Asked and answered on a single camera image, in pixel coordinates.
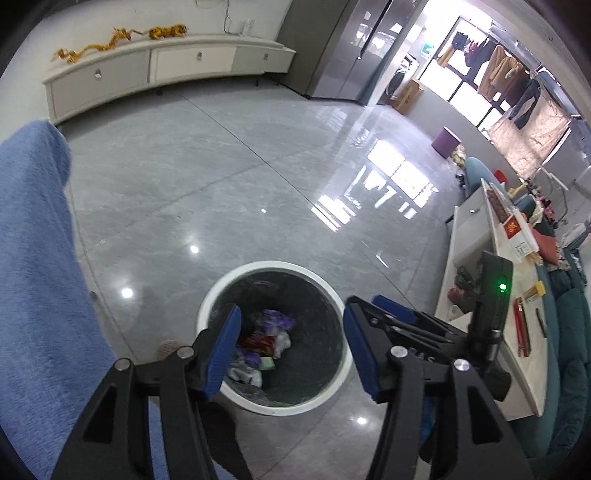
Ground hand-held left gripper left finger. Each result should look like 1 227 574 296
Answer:
51 302 252 480

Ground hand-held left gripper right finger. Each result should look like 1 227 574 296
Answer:
342 295 527 480

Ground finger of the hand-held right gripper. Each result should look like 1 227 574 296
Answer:
372 294 458 334
382 318 455 346

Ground white plastic bag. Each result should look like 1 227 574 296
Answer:
272 331 293 359

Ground purple wrapper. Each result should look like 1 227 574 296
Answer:
261 310 296 333

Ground white trash bin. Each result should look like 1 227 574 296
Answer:
196 260 356 417

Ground white coffee table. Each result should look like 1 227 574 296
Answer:
445 178 562 422

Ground red box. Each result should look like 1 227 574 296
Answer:
503 214 525 241

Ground red cushion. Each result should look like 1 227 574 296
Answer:
533 228 560 264

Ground blue cloth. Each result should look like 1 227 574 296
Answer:
419 396 438 459

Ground teal sofa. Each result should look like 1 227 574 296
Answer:
464 156 591 463

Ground purple stool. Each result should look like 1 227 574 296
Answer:
432 126 463 159

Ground patterned hanging blanket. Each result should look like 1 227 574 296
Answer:
488 98 572 179

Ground dark hanging trousers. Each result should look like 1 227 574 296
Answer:
510 78 541 130

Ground blue fuzzy blanket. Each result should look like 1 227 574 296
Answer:
0 119 232 480

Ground cardboard box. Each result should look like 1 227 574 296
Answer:
396 78 426 114

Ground washing machine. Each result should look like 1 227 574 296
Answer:
385 54 419 101

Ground yellow hanging jacket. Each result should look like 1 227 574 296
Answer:
477 43 527 101

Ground red hanging garment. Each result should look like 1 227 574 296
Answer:
464 39 484 70

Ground grey steel refrigerator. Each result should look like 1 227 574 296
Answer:
276 0 419 101

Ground white television stand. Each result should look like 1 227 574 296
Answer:
42 33 297 126

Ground golden tiger figurine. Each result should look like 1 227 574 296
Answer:
148 24 189 41

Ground small golden dragon figurine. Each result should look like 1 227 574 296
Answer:
111 27 144 48

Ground long golden dragon figurine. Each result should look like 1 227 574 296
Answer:
52 42 116 65

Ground red handled pliers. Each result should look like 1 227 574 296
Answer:
513 297 532 357

